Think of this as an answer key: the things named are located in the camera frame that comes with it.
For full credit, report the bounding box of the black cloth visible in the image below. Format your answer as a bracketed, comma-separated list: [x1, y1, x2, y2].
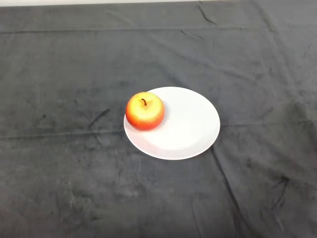
[0, 0, 317, 238]

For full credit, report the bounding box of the white round plate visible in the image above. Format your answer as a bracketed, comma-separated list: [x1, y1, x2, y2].
[123, 86, 221, 161]

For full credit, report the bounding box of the red and yellow apple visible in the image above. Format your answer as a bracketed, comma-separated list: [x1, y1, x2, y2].
[125, 92, 165, 131]

